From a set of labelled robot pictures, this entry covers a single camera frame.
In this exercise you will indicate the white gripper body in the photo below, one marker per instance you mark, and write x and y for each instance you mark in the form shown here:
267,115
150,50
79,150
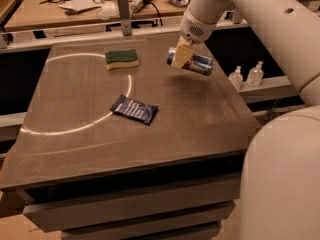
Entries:
194,29

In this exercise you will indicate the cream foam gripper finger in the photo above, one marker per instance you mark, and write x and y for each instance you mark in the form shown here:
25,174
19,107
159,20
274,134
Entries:
183,53

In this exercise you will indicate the blue silver redbull can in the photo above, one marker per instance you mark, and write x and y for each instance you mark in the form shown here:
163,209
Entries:
198,63

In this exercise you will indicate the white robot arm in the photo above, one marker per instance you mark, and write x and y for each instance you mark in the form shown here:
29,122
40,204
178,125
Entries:
280,182

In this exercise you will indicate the left clear sanitizer bottle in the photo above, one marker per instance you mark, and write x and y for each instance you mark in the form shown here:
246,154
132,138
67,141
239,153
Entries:
236,78

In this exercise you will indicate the clear sanitizer bottle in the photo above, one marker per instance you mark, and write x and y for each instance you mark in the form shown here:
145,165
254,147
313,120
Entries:
236,78
255,75

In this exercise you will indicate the green yellow sponge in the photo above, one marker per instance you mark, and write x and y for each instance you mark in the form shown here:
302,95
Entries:
121,59

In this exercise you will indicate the right clear sanitizer bottle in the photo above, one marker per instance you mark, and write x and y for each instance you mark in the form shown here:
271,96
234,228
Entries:
255,75

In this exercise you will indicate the dark blue snack packet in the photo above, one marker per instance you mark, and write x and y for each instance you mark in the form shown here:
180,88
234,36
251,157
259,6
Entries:
133,109

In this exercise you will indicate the white paper sheet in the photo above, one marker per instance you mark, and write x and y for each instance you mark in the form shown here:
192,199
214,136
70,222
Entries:
79,5

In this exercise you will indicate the wooden workbench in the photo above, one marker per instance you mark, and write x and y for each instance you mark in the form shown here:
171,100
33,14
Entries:
39,14

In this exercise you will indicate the grey drawer cabinet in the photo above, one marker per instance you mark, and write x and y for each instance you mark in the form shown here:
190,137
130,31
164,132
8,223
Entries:
182,201

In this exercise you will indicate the grey metal bracket post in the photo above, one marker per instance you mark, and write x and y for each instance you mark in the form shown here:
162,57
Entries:
125,17

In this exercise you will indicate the aluminium frame rail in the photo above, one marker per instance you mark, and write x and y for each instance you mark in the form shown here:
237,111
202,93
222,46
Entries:
28,44

